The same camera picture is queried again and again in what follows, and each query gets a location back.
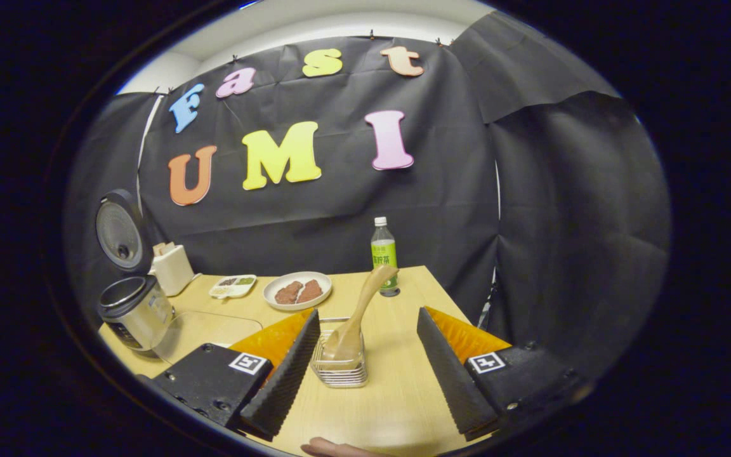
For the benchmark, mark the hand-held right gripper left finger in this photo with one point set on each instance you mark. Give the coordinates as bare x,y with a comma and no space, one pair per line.
283,381

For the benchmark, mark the white divided bean dish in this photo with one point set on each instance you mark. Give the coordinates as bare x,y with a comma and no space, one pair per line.
232,287

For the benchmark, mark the white round plate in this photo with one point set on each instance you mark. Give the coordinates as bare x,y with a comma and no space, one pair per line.
302,306

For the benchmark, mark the wooden spoon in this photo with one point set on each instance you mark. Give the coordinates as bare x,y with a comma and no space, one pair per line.
365,301

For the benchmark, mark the toast slice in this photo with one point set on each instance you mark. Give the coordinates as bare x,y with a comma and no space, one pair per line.
164,248

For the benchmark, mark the white toaster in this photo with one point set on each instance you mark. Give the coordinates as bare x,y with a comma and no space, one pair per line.
174,271

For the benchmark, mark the silver black rice cooker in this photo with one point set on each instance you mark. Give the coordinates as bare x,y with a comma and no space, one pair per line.
140,314

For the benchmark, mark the brown meat piece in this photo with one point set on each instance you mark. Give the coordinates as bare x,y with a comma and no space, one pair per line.
288,293
310,291

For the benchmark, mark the green tea bottle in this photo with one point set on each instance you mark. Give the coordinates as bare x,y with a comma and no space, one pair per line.
383,254

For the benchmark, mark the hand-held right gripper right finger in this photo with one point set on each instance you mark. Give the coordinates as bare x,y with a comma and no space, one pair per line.
454,381

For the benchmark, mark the black backdrop cloth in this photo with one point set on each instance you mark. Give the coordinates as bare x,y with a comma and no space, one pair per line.
467,222

